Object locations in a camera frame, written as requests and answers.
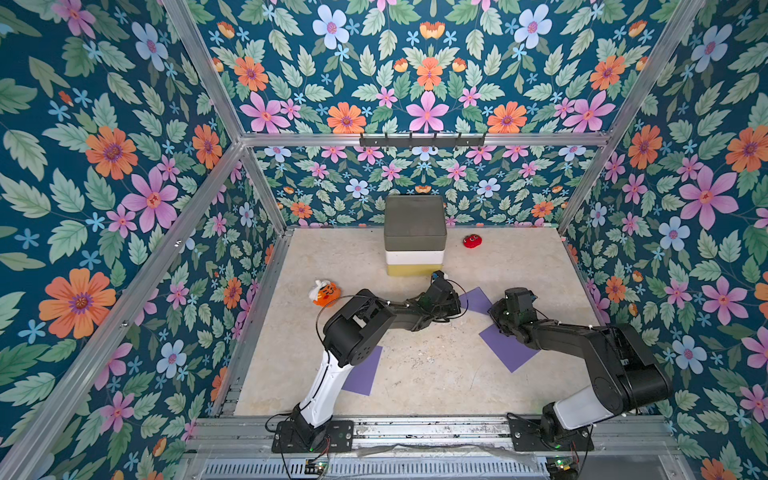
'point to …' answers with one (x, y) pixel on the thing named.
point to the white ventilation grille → (442, 468)
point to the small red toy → (472, 241)
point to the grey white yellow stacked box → (415, 234)
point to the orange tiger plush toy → (325, 293)
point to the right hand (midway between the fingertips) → (489, 306)
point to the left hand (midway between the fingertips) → (465, 301)
